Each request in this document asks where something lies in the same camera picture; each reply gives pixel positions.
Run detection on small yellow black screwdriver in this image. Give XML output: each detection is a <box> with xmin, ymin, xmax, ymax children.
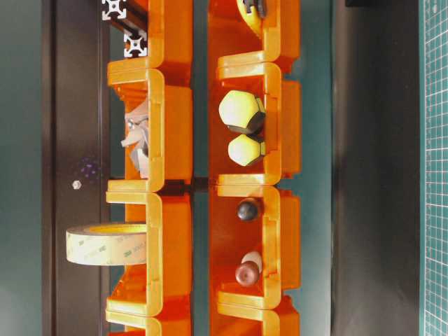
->
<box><xmin>227</xmin><ymin>134</ymin><xmax>266</xmax><ymax>167</ymax></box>

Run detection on large yellow black screwdriver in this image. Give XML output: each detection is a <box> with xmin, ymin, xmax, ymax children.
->
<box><xmin>218</xmin><ymin>90</ymin><xmax>266</xmax><ymax>134</ymax></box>

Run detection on upper orange bin, brackets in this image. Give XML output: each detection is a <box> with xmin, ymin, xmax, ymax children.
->
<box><xmin>108</xmin><ymin>57</ymin><xmax>193</xmax><ymax>192</ymax></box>

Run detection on pile of grey corner brackets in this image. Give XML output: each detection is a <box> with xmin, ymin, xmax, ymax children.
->
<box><xmin>121</xmin><ymin>99</ymin><xmax>149</xmax><ymax>179</ymax></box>

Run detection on lower orange bin, screwdrivers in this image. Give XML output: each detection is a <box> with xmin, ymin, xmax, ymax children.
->
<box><xmin>208</xmin><ymin>62</ymin><xmax>301</xmax><ymax>186</ymax></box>

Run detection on cream double-sided tape roll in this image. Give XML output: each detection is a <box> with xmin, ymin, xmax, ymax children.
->
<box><xmin>66</xmin><ymin>223</ymin><xmax>146</xmax><ymax>266</ymax></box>

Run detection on upper orange bin, tape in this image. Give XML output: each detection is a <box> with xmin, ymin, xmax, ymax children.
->
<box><xmin>106</xmin><ymin>180</ymin><xmax>193</xmax><ymax>328</ymax></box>

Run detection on yellow utility knife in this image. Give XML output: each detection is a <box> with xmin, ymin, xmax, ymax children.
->
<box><xmin>236</xmin><ymin>0</ymin><xmax>267</xmax><ymax>38</ymax></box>

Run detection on green cutting mat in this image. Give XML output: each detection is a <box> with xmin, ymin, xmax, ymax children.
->
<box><xmin>420</xmin><ymin>1</ymin><xmax>447</xmax><ymax>335</ymax></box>

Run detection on dark handled tool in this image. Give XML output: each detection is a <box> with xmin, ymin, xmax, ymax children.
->
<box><xmin>237</xmin><ymin>197</ymin><xmax>263</xmax><ymax>221</ymax></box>

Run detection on lower orange bin, small handles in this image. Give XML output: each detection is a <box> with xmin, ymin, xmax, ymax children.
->
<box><xmin>209</xmin><ymin>185</ymin><xmax>301</xmax><ymax>309</ymax></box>

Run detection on red white handled tool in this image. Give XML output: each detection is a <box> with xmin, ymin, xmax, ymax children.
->
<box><xmin>235</xmin><ymin>251</ymin><xmax>263</xmax><ymax>287</ymax></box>

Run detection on upper orange bin, frame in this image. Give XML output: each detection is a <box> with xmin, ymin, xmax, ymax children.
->
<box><xmin>148</xmin><ymin>0</ymin><xmax>193</xmax><ymax>70</ymax></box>

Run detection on black rack base frame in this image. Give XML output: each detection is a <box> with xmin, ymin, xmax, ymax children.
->
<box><xmin>41</xmin><ymin>1</ymin><xmax>110</xmax><ymax>335</ymax></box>

